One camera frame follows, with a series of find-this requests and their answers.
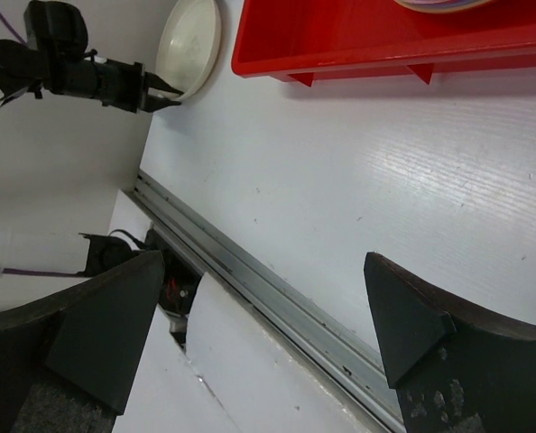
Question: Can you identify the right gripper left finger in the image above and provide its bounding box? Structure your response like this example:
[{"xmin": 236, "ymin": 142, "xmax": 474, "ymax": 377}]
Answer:
[{"xmin": 0, "ymin": 252, "xmax": 164, "ymax": 432}]

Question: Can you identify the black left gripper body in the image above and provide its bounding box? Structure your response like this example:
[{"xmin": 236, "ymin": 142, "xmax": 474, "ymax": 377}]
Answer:
[{"xmin": 46, "ymin": 60, "xmax": 144, "ymax": 113}]

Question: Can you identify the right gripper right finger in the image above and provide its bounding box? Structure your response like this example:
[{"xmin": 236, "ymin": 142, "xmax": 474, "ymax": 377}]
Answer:
[{"xmin": 364, "ymin": 253, "xmax": 536, "ymax": 432}]

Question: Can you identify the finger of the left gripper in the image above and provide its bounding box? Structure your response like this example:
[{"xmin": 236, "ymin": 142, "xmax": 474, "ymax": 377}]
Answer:
[
  {"xmin": 143, "ymin": 72, "xmax": 183, "ymax": 97},
  {"xmin": 141, "ymin": 95, "xmax": 181, "ymax": 112}
]

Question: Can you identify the cream white plate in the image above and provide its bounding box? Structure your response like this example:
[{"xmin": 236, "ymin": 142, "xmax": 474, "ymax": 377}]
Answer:
[{"xmin": 155, "ymin": 0, "xmax": 222, "ymax": 102}]

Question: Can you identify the blue plate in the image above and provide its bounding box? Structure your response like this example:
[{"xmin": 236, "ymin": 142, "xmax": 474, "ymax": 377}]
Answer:
[{"xmin": 395, "ymin": 0, "xmax": 491, "ymax": 14}]

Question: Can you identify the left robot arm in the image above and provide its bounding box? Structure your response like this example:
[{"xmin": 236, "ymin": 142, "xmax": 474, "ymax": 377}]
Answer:
[{"xmin": 0, "ymin": 1, "xmax": 183, "ymax": 113}]

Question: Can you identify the red plastic bin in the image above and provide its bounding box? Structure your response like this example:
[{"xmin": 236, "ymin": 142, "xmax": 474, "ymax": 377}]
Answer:
[{"xmin": 231, "ymin": 1, "xmax": 536, "ymax": 86}]

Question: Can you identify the aluminium front rail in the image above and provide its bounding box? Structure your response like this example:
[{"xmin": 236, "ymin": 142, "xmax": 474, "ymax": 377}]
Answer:
[{"xmin": 131, "ymin": 171, "xmax": 405, "ymax": 432}]

